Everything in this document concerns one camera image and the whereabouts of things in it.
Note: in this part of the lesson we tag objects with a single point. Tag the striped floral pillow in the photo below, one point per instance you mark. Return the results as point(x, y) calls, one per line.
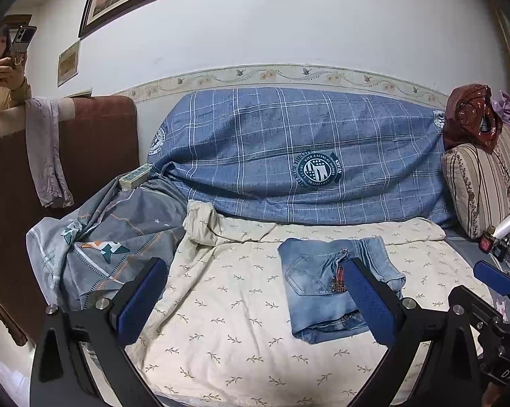
point(475, 186)

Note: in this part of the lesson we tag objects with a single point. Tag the white cylinder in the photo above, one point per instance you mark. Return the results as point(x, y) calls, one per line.
point(509, 222)

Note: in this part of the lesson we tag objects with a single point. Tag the brown headboard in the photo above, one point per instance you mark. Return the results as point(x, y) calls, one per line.
point(98, 144)

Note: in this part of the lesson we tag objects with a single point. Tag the mauve hanging cloth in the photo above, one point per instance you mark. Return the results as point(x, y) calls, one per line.
point(47, 152)

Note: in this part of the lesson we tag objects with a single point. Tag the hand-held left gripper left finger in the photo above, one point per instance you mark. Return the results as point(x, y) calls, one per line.
point(140, 301)

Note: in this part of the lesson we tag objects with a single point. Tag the small red object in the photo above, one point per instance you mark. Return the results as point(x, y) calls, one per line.
point(488, 241)

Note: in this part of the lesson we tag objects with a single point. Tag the wooden door frame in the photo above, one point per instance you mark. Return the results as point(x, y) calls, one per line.
point(509, 46)

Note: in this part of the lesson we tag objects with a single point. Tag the grey patterned quilt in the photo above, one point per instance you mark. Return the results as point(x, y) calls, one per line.
point(110, 229)

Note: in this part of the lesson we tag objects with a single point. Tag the blue plaid quilt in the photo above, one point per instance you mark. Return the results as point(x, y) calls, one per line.
point(259, 148)

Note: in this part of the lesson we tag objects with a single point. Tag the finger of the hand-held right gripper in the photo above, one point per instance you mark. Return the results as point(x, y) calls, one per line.
point(494, 277)
point(479, 311)

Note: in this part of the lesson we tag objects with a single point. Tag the blue denim pants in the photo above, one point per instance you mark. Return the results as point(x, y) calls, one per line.
point(314, 280)

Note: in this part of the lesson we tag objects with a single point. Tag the cream leaf-print blanket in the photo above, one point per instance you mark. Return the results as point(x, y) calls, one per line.
point(238, 296)

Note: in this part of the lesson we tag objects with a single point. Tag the small framed picture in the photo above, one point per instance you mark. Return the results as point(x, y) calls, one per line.
point(68, 63)

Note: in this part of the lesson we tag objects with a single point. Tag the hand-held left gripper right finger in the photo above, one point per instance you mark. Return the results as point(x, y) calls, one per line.
point(365, 301)

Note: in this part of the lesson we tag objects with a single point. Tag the purple cloth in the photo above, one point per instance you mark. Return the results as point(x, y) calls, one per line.
point(509, 110)

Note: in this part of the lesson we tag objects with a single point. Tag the white power strip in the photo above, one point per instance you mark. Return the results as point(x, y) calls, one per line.
point(135, 177)

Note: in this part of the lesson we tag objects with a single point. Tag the reddish-brown shiny cloth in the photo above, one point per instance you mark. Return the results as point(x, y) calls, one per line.
point(467, 114)

